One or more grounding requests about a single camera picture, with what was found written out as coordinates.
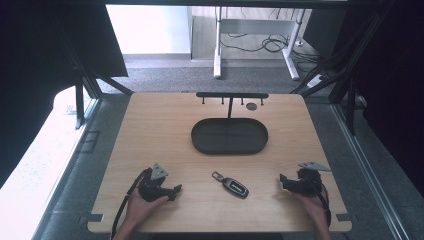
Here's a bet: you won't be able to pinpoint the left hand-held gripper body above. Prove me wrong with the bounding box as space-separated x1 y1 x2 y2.
137 162 176 203

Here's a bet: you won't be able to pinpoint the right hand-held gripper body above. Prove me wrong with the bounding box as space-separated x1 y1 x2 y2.
287 161 333 198

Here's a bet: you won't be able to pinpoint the black car key fob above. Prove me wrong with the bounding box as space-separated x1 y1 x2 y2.
211 170 250 200

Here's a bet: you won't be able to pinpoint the black key rack with tray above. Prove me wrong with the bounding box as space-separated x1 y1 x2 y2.
190 91 270 156

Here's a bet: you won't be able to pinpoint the person's left hand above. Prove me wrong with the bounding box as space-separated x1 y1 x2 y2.
124 187 170 232

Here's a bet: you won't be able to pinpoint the person's right hand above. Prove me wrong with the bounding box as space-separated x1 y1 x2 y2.
292 188 330 229

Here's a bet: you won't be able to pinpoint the white power strip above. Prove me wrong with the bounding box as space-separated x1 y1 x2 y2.
306 73 326 89

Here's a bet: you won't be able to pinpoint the dark curtain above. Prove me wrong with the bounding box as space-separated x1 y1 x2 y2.
302 0 424 198
0 0 129 189

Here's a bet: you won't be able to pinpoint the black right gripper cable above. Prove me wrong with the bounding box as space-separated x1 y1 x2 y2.
309 178 332 229

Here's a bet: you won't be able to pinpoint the black metal frame strut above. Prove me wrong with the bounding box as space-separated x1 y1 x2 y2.
290 0 398 136
56 19 135 131

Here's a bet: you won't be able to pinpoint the black floor cables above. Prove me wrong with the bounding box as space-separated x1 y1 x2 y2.
219 7 323 73

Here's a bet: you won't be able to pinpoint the white desk frame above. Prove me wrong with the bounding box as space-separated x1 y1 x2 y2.
212 5 312 81

